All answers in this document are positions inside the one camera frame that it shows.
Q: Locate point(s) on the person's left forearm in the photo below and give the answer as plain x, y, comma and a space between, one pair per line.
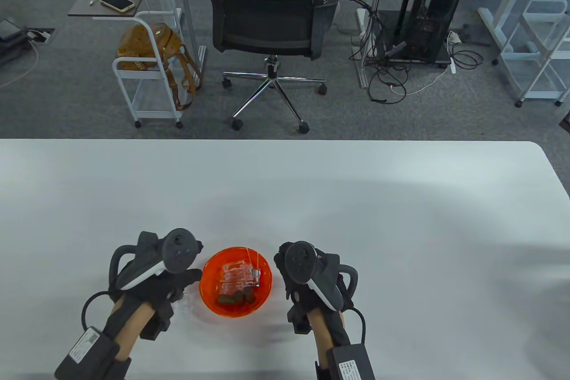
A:
131, 322

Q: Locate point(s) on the person's left hand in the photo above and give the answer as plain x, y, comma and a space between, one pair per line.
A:
185, 277

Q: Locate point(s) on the white power strip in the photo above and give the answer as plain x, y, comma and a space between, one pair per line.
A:
452, 61

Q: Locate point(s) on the black left forearm sensor pack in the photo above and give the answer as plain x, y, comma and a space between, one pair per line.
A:
84, 349

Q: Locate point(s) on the dark grey right hand controller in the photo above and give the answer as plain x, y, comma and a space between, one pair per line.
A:
299, 262

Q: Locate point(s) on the person's right forearm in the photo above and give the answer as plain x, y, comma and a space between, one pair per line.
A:
320, 331

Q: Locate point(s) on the person's right hand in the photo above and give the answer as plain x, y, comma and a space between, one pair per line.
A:
327, 262

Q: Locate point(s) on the black floor socket box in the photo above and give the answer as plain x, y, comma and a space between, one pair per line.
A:
40, 36

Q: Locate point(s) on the white desk leg frame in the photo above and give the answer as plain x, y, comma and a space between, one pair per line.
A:
360, 70

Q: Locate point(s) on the black mesh office chair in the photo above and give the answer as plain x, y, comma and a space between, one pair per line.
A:
262, 19

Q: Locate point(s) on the black computer tower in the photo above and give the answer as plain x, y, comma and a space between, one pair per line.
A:
438, 6

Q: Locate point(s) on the silver desk leg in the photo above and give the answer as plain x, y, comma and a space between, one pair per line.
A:
185, 10

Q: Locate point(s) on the brown leather backpack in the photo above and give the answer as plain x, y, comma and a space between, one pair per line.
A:
142, 41

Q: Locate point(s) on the black right forearm sensor pack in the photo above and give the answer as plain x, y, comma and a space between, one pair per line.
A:
349, 364

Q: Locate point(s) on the dark grey left hand controller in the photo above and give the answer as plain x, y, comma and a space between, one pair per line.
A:
178, 251

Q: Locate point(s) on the silver perfume spray pump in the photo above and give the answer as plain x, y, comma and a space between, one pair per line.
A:
257, 274

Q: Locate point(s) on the orange translucent plastic bowl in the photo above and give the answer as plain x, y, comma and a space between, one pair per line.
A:
209, 286

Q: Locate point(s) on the smartphone in yellow case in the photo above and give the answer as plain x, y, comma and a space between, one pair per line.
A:
116, 1

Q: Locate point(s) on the dark grey hand controller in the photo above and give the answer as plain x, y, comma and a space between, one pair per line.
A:
178, 251
299, 262

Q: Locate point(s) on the white cart with brown top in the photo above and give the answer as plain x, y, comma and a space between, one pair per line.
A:
89, 3

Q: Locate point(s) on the brown table corner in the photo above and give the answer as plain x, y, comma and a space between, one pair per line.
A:
565, 124

